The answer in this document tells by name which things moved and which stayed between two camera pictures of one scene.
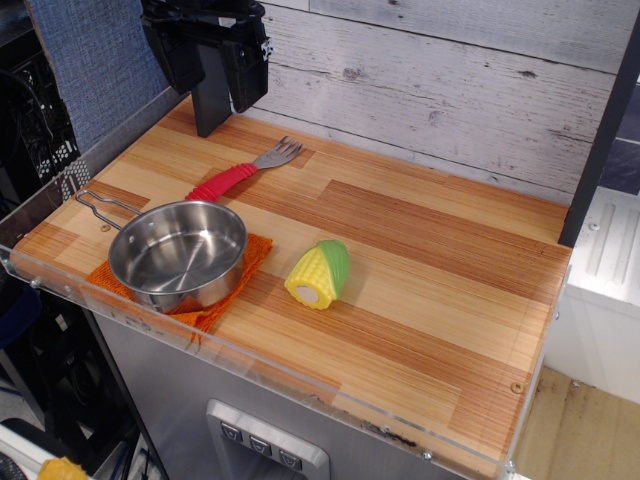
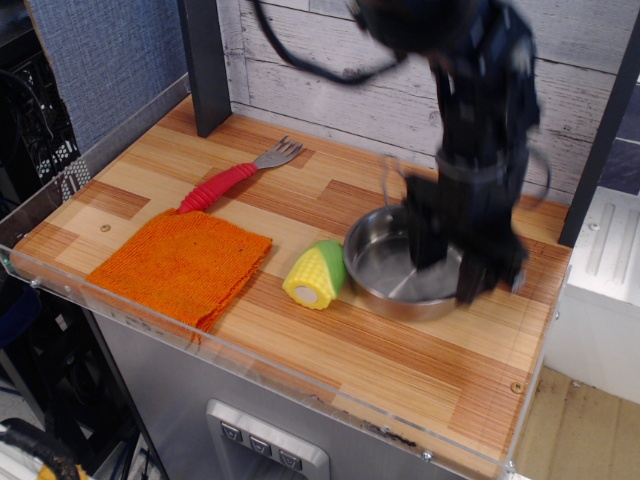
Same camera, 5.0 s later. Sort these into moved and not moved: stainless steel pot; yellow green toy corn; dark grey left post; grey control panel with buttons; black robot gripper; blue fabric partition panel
Moved: stainless steel pot; black robot gripper
Not moved: grey control panel with buttons; yellow green toy corn; blue fabric partition panel; dark grey left post
